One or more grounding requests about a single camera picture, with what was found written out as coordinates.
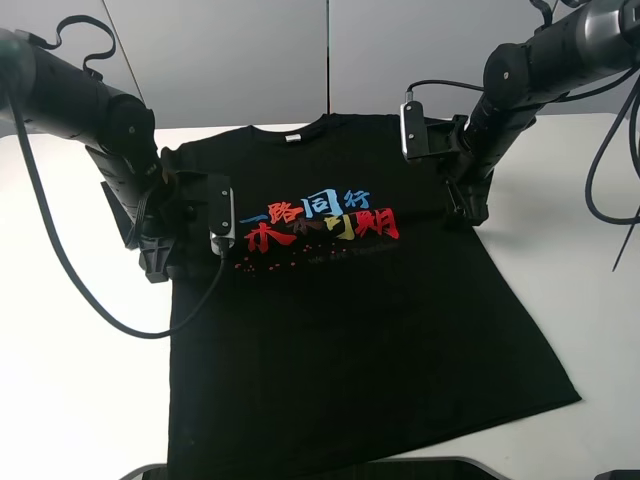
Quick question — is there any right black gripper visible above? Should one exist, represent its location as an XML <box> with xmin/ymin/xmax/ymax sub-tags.
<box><xmin>409</xmin><ymin>115</ymin><xmax>491</xmax><ymax>225</ymax></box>

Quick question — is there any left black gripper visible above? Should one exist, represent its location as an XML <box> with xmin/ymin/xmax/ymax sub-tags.
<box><xmin>134</xmin><ymin>169</ymin><xmax>219</xmax><ymax>284</ymax></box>

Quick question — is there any black printed t-shirt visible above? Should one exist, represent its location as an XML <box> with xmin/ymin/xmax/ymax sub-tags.
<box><xmin>161</xmin><ymin>114</ymin><xmax>580</xmax><ymax>479</ymax></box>

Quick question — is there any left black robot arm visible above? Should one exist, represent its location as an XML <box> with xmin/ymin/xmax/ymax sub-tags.
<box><xmin>1</xmin><ymin>30</ymin><xmax>218</xmax><ymax>283</ymax></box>

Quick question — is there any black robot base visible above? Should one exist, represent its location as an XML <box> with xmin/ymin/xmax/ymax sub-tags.
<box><xmin>119</xmin><ymin>455</ymin><xmax>506</xmax><ymax>480</ymax></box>

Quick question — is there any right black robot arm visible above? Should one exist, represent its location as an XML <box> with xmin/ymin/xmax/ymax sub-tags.
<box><xmin>400</xmin><ymin>1</ymin><xmax>639</xmax><ymax>227</ymax></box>

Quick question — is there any dark object bottom right corner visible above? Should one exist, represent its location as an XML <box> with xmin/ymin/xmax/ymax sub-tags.
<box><xmin>594</xmin><ymin>469</ymin><xmax>640</xmax><ymax>480</ymax></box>

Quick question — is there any left black camera cable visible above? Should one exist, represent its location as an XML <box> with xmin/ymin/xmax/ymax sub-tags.
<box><xmin>4</xmin><ymin>94</ymin><xmax>231</xmax><ymax>340</ymax></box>

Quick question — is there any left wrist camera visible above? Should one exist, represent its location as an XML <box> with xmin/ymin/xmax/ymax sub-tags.
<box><xmin>207</xmin><ymin>175</ymin><xmax>236</xmax><ymax>259</ymax></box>

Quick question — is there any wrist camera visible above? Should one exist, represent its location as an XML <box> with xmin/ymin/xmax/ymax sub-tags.
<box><xmin>400</xmin><ymin>100</ymin><xmax>428</xmax><ymax>163</ymax></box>
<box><xmin>207</xmin><ymin>175</ymin><xmax>236</xmax><ymax>259</ymax></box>

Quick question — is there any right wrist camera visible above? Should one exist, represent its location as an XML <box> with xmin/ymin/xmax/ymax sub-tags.
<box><xmin>400</xmin><ymin>100</ymin><xmax>428</xmax><ymax>163</ymax></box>

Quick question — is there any right black cable bundle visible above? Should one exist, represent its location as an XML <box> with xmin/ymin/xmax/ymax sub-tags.
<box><xmin>584</xmin><ymin>64</ymin><xmax>640</xmax><ymax>274</ymax></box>

